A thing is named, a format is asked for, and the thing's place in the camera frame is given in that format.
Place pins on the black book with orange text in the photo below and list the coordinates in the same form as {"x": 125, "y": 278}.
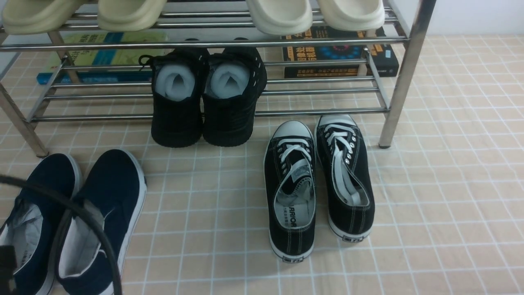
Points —
{"x": 383, "y": 55}

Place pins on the black canvas sneaker left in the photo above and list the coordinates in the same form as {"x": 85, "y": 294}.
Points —
{"x": 290, "y": 184}

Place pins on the navy slip-on shoe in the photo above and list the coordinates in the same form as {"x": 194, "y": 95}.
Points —
{"x": 113, "y": 194}
{"x": 34, "y": 220}

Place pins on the black mesh shoe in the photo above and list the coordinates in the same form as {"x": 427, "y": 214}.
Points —
{"x": 177, "y": 84}
{"x": 236, "y": 79}

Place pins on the black mesh shoe left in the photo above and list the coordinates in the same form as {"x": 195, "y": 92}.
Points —
{"x": 177, "y": 84}

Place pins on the black canvas sneaker right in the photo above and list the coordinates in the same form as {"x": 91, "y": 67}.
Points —
{"x": 341, "y": 152}

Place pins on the black canvas sneaker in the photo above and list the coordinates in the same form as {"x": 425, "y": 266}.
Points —
{"x": 341, "y": 152}
{"x": 290, "y": 184}

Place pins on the cream foam slipper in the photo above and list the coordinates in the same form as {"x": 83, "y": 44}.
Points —
{"x": 353, "y": 15}
{"x": 281, "y": 17}

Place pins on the black mesh shoe right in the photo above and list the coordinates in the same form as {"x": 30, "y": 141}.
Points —
{"x": 236, "y": 79}

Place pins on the beige foam slipper far left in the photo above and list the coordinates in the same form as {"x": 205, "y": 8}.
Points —
{"x": 26, "y": 17}

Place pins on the cream foam slipper far right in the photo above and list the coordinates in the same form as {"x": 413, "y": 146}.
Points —
{"x": 353, "y": 15}

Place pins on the stainless steel shoe rack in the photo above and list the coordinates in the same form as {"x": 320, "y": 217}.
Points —
{"x": 65, "y": 76}

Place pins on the beige foam slipper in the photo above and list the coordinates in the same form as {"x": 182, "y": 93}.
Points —
{"x": 128, "y": 15}
{"x": 26, "y": 17}

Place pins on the green and blue book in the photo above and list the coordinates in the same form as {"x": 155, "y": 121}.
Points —
{"x": 108, "y": 57}

